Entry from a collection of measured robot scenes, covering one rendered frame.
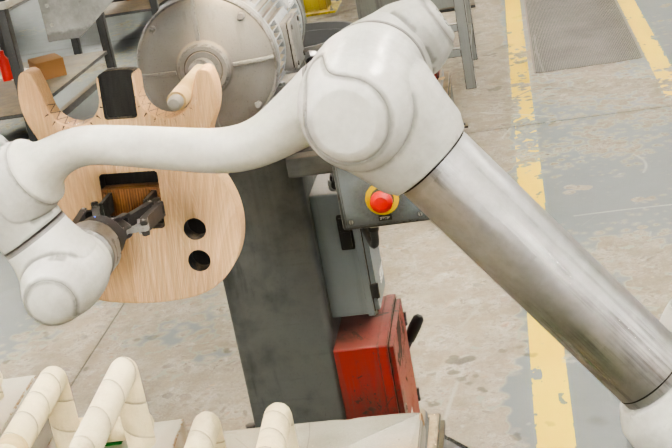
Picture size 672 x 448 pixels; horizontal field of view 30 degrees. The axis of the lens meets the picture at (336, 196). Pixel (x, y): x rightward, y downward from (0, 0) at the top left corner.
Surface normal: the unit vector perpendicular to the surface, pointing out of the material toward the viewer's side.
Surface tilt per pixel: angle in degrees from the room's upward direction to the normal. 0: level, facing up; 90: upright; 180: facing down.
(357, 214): 90
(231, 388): 0
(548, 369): 0
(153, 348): 0
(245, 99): 96
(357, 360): 90
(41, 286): 82
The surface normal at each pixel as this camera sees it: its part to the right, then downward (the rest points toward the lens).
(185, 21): -0.15, 0.21
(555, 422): -0.18, -0.93
